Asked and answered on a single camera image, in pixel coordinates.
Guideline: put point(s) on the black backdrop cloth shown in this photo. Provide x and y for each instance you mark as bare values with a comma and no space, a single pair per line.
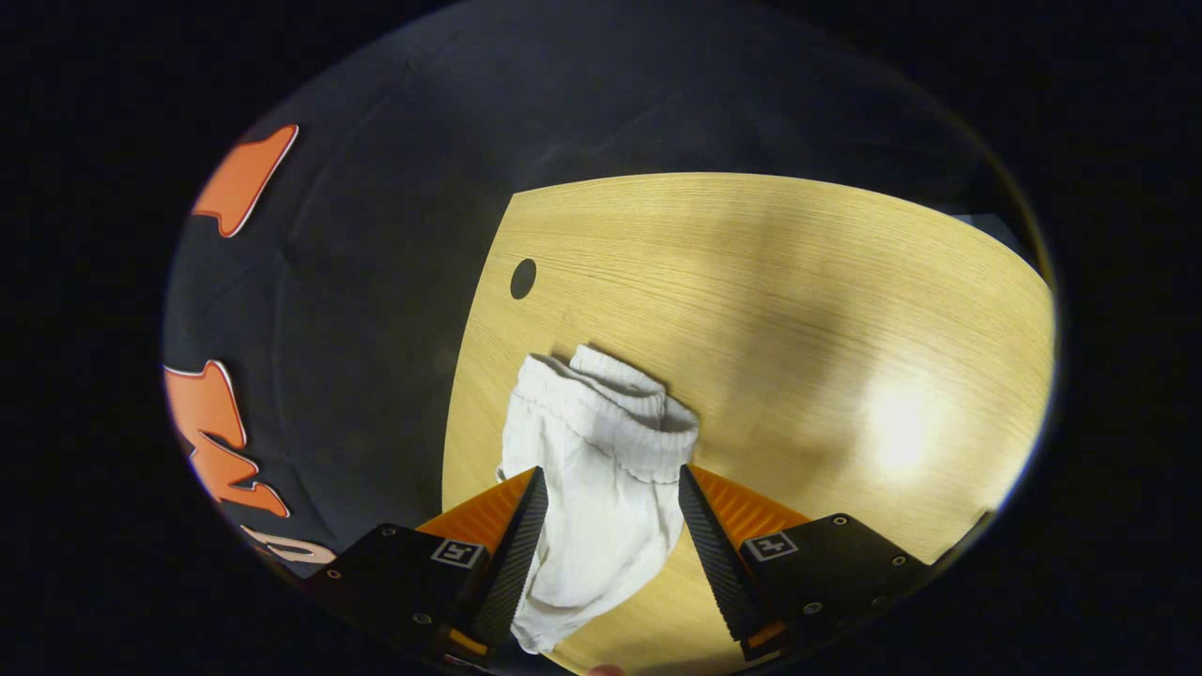
376,282

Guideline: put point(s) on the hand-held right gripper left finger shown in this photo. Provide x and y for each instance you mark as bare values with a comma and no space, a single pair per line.
512,563

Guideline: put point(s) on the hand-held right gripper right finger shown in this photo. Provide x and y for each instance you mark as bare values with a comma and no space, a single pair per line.
718,563

